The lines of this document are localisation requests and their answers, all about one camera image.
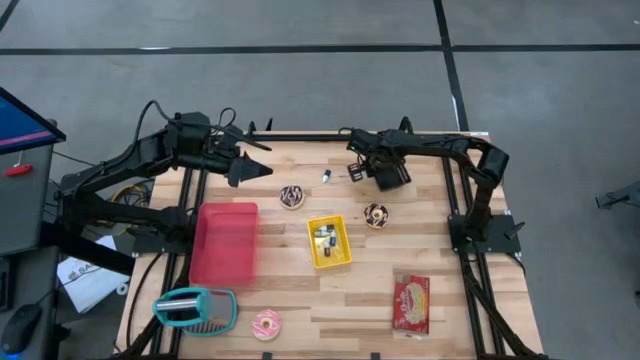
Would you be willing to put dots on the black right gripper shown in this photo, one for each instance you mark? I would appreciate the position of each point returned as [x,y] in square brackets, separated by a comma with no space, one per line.
[381,157]

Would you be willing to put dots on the pink plastic bin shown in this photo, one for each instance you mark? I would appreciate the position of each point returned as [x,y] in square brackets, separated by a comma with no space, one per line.
[225,245]

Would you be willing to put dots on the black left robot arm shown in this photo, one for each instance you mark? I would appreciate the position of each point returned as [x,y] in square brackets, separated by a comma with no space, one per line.
[125,157]

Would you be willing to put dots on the yellow slotted plastic basket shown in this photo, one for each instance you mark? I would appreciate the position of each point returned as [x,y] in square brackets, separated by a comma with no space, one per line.
[342,257]

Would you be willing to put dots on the red tag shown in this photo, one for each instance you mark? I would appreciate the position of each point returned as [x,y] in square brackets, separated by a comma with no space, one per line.
[18,170]

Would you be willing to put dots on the white printed paper bag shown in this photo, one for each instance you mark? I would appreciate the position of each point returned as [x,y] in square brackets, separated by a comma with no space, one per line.
[90,287]

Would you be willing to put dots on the chocolate frosted toy donut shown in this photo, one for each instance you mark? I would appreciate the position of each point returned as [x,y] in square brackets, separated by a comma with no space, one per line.
[285,197]
[369,216]

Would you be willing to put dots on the blue screen monitor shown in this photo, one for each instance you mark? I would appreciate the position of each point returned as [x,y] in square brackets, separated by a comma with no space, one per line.
[20,125]

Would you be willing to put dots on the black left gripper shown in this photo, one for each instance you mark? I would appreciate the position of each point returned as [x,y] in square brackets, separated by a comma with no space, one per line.
[220,150]

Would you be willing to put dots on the teal framed metal grater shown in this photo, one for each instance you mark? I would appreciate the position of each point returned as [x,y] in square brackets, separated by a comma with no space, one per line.
[177,304]

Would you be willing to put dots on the black computer mouse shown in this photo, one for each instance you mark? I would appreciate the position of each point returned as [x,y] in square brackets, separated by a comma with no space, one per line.
[20,327]

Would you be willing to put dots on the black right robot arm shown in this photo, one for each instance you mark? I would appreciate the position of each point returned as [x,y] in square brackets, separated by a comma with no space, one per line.
[440,145]

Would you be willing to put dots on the pink frosted toy donut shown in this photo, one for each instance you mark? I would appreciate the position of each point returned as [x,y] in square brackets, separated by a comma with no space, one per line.
[258,325]

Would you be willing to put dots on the black slotted plastic tray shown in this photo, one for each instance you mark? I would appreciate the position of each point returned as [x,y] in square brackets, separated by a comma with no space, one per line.
[395,180]

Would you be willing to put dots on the black support bar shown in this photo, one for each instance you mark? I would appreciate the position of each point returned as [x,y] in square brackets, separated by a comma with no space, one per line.
[90,252]

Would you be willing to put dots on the red snack packet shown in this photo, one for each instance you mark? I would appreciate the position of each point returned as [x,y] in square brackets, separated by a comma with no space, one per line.
[411,305]

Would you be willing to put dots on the black metal table frame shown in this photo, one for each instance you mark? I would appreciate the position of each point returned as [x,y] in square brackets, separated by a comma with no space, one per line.
[300,137]

